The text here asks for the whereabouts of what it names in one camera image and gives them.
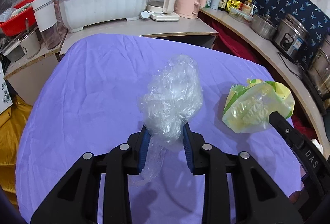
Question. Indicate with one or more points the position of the grey lidded container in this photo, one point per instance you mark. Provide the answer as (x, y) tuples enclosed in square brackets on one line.
[(13, 54)]

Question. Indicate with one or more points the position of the yellow green snack packet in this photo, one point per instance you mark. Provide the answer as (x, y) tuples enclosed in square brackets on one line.
[(247, 110)]

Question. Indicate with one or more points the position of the large steel steamer pot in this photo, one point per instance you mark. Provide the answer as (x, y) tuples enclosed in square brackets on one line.
[(321, 69)]

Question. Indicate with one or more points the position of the amber bottle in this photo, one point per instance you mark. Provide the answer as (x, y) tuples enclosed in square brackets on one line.
[(248, 6)]

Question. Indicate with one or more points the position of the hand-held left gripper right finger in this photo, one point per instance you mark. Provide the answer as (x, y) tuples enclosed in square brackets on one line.
[(188, 151)]

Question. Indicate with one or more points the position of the steel rice cooker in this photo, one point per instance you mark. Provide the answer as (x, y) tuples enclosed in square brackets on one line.
[(291, 38)]

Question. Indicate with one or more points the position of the curved wooden counter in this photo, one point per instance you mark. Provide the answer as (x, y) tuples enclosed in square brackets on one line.
[(257, 46)]

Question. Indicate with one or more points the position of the large clear plastic bag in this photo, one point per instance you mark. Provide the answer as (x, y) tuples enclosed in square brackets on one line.
[(172, 92)]

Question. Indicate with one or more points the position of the printed cardboard box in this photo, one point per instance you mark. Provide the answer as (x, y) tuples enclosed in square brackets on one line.
[(4, 90)]

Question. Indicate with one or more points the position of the clear food container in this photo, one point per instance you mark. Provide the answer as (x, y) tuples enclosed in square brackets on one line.
[(239, 14)]

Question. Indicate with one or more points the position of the small steel pot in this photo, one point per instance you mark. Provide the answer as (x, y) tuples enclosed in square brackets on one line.
[(263, 27)]

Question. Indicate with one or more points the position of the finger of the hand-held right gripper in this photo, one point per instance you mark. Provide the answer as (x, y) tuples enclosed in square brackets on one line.
[(283, 127)]

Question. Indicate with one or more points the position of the yellow cloth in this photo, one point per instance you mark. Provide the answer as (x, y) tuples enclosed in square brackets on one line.
[(13, 136)]

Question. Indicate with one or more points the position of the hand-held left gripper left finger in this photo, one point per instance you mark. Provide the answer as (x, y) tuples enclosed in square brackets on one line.
[(143, 151)]

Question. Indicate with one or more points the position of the low wooden table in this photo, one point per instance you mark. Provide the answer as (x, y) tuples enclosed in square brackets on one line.
[(103, 29)]

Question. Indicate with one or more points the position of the purple tablecloth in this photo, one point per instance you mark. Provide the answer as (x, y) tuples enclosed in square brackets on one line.
[(90, 85)]

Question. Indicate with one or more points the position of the yellow seasoning packet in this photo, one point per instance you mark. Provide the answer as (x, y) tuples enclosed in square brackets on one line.
[(233, 5)]

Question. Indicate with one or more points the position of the white blender cup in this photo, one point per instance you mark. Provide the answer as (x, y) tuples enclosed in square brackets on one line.
[(43, 15)]

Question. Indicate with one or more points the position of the red plastic basin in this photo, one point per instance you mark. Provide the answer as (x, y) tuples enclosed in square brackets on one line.
[(15, 25)]

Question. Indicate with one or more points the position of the red cloth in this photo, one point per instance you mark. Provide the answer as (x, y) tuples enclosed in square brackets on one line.
[(232, 43)]

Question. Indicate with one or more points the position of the white plug adapter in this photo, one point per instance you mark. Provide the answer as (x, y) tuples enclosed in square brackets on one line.
[(145, 14)]

